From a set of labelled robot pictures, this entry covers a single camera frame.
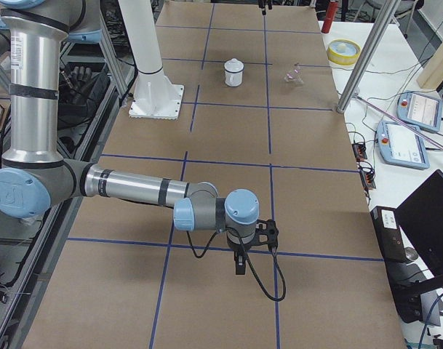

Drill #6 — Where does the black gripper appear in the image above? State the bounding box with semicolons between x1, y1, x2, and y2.
228;240;245;275

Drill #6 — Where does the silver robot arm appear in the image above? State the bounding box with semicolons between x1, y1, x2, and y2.
0;1;259;274

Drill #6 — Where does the clear glass funnel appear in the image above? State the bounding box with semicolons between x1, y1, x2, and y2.
284;63;304;87

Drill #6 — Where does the black computer box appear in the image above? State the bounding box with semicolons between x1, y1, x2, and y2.
370;206;441;326

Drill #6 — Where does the white enamel mug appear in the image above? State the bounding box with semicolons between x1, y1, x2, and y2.
224;69;244;87

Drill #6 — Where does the near teach pendant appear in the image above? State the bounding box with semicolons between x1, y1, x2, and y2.
377;121;430;169

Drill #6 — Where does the teach pendant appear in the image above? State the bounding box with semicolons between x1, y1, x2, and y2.
377;121;430;169
396;92;443;133

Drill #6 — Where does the black monitor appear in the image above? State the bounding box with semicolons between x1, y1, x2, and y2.
396;169;443;276

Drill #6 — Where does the metal grabber stick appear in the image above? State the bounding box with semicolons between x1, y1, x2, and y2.
353;95;443;151

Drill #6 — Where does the yellow tape roll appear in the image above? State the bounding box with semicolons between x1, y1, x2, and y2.
327;39;361;65

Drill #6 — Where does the far teach pendant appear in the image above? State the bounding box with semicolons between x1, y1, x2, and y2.
396;92;443;133

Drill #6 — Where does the red cylinder bottle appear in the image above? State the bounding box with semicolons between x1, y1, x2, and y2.
321;0;338;33

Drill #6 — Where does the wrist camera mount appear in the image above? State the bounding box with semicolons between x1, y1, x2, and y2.
253;219;279;252

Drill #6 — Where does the white camera stand base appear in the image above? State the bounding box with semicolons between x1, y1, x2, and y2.
119;0;184;120

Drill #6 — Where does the aluminium frame post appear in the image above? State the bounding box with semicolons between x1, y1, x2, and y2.
336;0;401;113

